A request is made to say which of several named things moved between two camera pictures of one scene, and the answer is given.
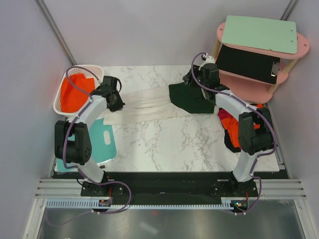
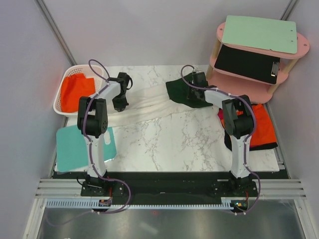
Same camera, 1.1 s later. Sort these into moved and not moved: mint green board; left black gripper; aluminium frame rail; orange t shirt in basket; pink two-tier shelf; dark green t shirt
Moved: dark green t shirt; left black gripper
Not moved: orange t shirt in basket; mint green board; aluminium frame rail; pink two-tier shelf
